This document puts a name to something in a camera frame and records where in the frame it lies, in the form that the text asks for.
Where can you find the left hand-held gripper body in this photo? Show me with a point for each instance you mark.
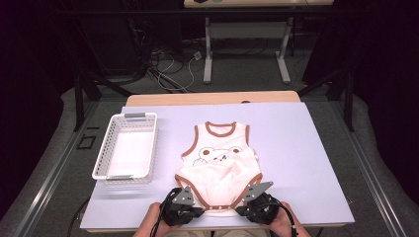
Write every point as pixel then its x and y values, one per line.
pixel 179 214

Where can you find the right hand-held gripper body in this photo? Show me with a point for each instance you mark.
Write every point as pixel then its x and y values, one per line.
pixel 263 210

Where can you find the cream baby bodysuit brown trim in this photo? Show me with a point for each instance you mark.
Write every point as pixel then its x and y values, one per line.
pixel 219 177

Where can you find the white plastic basket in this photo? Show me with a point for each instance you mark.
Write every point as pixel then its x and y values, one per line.
pixel 131 120

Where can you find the person's right hand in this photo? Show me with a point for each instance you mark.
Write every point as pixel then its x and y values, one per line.
pixel 283 228

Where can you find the person's left hand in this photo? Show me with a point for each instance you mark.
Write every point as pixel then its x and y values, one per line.
pixel 145 230

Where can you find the white table mat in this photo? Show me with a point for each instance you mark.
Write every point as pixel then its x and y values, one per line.
pixel 296 125

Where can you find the dark table grommet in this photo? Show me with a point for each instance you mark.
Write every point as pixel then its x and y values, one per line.
pixel 245 101

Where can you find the light wooden table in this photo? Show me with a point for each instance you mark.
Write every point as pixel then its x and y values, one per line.
pixel 214 98

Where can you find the black metal stand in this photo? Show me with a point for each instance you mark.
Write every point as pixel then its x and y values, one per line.
pixel 78 105
pixel 348 105

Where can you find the white plug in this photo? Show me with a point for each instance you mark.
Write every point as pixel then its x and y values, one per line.
pixel 197 55

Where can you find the white-legged background desk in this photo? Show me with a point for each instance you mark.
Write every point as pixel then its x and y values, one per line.
pixel 207 49

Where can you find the dark curtain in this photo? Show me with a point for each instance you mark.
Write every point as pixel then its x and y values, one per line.
pixel 26 98
pixel 395 98

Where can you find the metal floor rail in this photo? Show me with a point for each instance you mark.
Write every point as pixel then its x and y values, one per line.
pixel 59 166
pixel 365 168

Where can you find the black floor socket frame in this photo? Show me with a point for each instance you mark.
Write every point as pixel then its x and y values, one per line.
pixel 79 142

